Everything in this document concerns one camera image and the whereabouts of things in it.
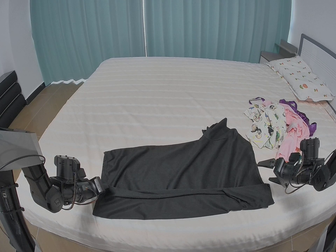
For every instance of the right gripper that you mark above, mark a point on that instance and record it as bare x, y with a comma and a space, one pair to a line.
287, 173

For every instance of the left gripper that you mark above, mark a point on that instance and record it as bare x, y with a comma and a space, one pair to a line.
90, 189

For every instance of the bed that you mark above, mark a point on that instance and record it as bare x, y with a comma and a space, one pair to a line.
157, 93

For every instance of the pink garment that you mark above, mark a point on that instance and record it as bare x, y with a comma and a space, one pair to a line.
296, 125

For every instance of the black T-shirt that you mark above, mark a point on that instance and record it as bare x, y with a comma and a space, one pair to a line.
183, 172

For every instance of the purple garment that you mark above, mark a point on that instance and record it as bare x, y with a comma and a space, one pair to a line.
305, 117

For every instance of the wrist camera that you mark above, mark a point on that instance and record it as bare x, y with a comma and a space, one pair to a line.
294, 158
81, 173

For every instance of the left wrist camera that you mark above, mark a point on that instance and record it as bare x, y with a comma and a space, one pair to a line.
81, 173

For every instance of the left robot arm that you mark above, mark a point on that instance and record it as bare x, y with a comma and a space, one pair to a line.
39, 188

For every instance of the grey bedside table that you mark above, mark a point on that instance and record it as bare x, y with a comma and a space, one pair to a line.
270, 55

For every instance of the white printed pillow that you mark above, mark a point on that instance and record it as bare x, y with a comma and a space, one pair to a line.
301, 77

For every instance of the black chest of drawers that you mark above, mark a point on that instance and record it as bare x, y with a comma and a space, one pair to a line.
10, 98

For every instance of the white printed pyjama garment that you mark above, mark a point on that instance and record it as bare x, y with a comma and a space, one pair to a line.
265, 127

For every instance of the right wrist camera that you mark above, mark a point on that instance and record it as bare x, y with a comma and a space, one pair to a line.
294, 158

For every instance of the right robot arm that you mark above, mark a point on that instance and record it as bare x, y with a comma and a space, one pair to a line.
311, 151

